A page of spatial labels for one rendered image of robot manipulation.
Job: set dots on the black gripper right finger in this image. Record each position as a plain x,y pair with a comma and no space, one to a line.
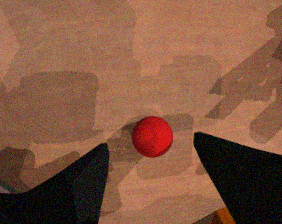
248,180

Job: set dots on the white flat square board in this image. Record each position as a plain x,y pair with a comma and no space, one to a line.
6,188

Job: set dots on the red ball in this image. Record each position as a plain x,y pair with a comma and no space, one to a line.
152,137

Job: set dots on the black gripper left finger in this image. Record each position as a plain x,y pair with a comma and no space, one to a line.
73,196

